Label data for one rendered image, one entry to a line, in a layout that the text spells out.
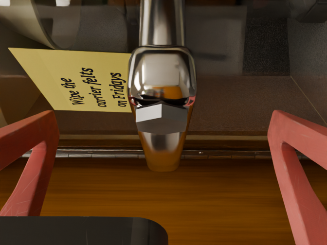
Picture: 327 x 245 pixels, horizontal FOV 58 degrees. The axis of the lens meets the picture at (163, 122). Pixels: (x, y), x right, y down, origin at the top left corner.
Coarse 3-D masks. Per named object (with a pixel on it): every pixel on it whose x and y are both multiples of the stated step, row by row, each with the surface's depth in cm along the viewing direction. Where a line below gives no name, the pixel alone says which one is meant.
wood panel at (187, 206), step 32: (64, 160) 40; (96, 160) 40; (128, 160) 40; (192, 160) 41; (224, 160) 41; (256, 160) 41; (0, 192) 36; (64, 192) 36; (96, 192) 36; (128, 192) 36; (160, 192) 36; (192, 192) 36; (224, 192) 36; (256, 192) 36; (320, 192) 36; (160, 224) 32; (192, 224) 32; (224, 224) 32; (256, 224) 32; (288, 224) 32
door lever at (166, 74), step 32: (160, 0) 7; (160, 32) 7; (128, 64) 7; (160, 64) 6; (192, 64) 7; (128, 96) 6; (160, 96) 6; (192, 96) 6; (160, 128) 7; (160, 160) 12
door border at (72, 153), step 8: (56, 152) 32; (64, 152) 32; (72, 152) 32; (80, 152) 32; (88, 152) 32; (96, 152) 32; (104, 152) 32; (112, 152) 32; (120, 152) 32; (128, 152) 32; (136, 152) 32; (184, 152) 32; (192, 152) 32; (200, 152) 32; (208, 152) 32; (216, 152) 32; (224, 152) 32; (232, 152) 32; (240, 152) 32; (248, 152) 32; (256, 152) 32; (264, 152) 32; (296, 152) 32
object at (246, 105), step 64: (0, 0) 10; (64, 0) 10; (128, 0) 10; (192, 0) 10; (256, 0) 10; (320, 0) 10; (0, 64) 15; (256, 64) 14; (320, 64) 14; (64, 128) 24; (128, 128) 24; (192, 128) 24; (256, 128) 24
